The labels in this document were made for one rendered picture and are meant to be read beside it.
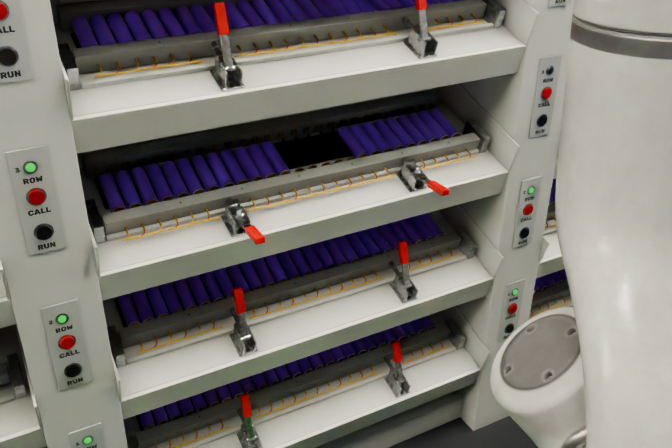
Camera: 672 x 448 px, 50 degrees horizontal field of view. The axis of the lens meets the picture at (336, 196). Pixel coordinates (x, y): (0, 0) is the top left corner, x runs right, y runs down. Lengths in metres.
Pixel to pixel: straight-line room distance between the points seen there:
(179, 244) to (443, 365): 0.59
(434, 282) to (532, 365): 0.70
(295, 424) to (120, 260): 0.45
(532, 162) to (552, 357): 0.69
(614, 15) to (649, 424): 0.20
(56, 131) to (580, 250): 0.55
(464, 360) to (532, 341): 0.84
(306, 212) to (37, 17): 0.41
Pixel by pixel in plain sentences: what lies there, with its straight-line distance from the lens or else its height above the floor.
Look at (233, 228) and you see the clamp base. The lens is 0.91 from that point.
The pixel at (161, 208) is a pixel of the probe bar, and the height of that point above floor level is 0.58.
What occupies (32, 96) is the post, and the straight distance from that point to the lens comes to 0.78.
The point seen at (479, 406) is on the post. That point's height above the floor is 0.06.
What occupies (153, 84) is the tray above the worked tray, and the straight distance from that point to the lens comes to 0.84.
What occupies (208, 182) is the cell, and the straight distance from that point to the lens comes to 0.96.
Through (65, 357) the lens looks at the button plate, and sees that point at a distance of 0.93.
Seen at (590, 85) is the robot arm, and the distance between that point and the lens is 0.39.
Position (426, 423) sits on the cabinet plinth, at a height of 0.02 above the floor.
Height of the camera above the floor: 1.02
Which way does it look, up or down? 28 degrees down
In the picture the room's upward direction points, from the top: 1 degrees clockwise
